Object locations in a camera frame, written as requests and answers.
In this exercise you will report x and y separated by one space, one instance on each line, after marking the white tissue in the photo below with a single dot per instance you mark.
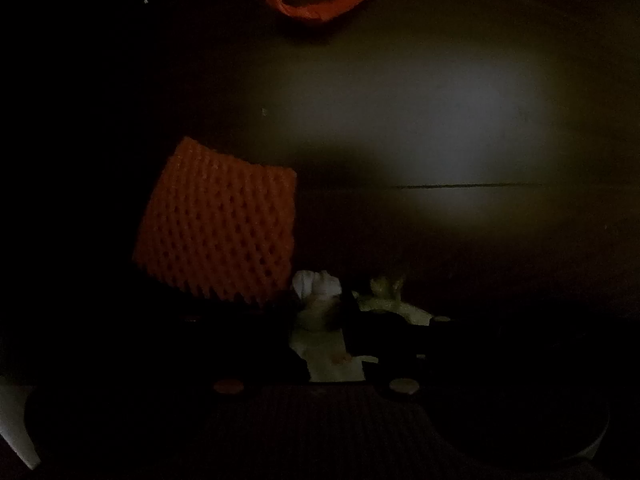
320 305

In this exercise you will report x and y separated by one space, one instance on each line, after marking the yellowish crumpled paper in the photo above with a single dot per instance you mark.
385 300

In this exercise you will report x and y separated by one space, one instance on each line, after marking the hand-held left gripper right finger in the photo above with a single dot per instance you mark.
381 336

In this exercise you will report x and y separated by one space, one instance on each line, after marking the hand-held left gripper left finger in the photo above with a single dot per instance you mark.
280 321

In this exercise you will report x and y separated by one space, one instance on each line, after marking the orange foam fruit net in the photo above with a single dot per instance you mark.
220 225

